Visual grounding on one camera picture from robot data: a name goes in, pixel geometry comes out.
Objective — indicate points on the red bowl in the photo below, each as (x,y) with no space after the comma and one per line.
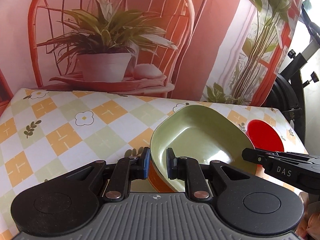
(263,136)

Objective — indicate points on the orange square plate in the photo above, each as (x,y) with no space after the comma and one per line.
(157,182)

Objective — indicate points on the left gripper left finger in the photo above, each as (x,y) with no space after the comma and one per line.
(112,182)

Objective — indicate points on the floral checkered tablecloth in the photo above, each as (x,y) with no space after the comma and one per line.
(45,134)

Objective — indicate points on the printed room backdrop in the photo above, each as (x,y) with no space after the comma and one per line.
(225,51)

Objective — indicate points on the black exercise bike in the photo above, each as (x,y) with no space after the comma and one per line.
(287,93)

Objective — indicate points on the green square plate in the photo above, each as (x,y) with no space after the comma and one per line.
(201,133)

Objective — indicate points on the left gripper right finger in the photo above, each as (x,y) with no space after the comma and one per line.
(202,182)

